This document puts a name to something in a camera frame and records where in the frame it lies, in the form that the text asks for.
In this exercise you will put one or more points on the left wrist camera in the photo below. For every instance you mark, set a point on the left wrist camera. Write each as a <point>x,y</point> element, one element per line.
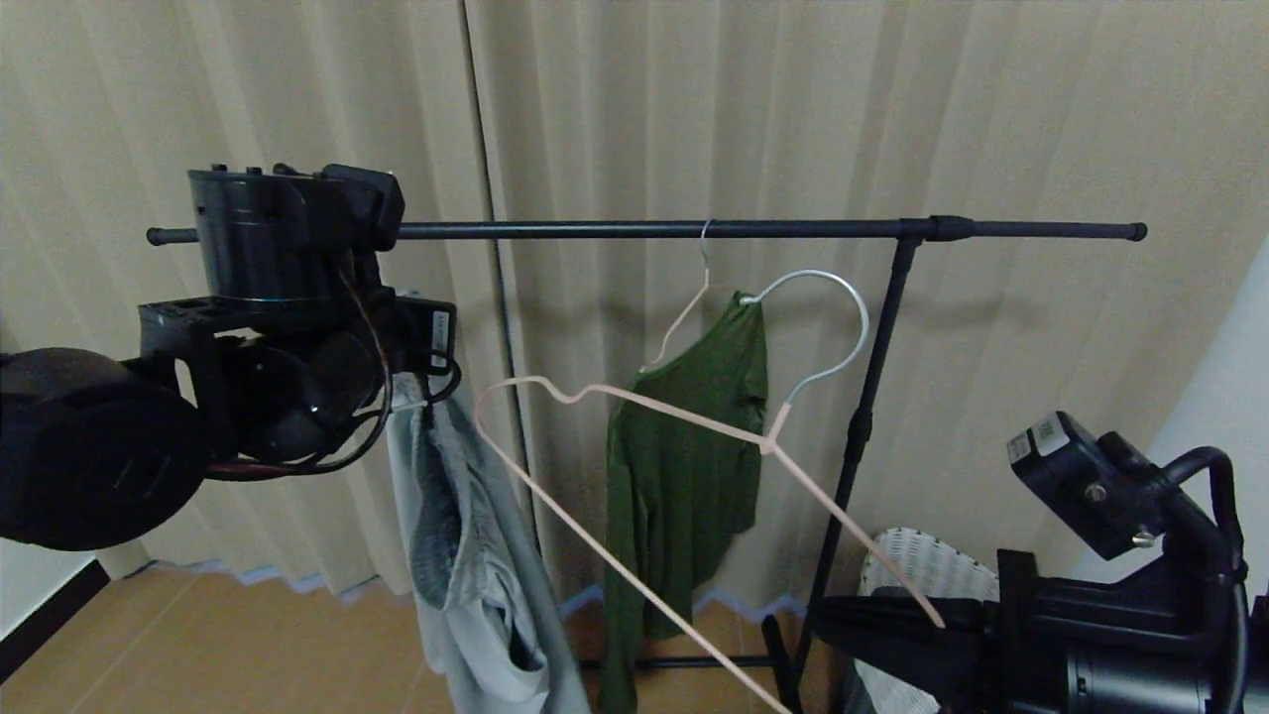
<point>367,203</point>

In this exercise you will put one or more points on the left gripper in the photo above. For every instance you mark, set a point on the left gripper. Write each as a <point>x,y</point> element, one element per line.
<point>317,397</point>

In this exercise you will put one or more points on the black clothes rack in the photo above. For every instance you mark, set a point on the black clothes rack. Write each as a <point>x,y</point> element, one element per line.
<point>793,229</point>

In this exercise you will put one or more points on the pale grey shorts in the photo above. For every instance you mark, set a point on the pale grey shorts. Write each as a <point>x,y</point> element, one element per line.
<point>476,595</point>

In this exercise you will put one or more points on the beige curtain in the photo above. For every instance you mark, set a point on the beige curtain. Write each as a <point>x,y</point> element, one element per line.
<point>892,119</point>

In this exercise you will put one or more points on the pink clothes hanger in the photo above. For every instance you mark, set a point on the pink clothes hanger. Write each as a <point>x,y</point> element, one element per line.
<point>694,412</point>
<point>684,317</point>

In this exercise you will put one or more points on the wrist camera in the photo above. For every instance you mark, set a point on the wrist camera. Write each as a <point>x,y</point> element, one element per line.
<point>367,203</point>
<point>1081,476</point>

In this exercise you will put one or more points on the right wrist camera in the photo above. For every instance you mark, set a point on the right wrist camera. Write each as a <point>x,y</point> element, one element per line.
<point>1081,476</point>

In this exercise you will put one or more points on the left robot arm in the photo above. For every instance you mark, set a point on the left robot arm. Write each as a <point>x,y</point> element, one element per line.
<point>89,446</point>

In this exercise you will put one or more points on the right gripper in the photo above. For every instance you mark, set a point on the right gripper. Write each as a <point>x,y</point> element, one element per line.
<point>1110,645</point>

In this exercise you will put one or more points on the green long-sleeved shirt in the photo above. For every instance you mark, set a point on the green long-sleeved shirt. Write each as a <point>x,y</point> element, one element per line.
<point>684,476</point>

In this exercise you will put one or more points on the white laundry basket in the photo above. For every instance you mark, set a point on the white laundry basket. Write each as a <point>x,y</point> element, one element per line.
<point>932,560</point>

